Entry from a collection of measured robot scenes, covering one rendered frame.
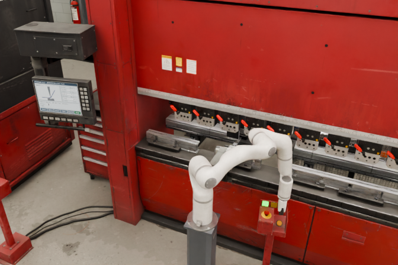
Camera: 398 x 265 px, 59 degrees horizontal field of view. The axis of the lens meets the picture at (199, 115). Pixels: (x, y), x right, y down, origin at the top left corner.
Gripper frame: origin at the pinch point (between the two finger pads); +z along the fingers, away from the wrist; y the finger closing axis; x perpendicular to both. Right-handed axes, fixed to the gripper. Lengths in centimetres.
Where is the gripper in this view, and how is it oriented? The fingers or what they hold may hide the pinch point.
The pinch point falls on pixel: (281, 212)
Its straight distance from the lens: 262.7
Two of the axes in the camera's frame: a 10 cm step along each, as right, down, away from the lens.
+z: 0.2, 8.4, 5.5
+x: 9.8, 1.0, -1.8
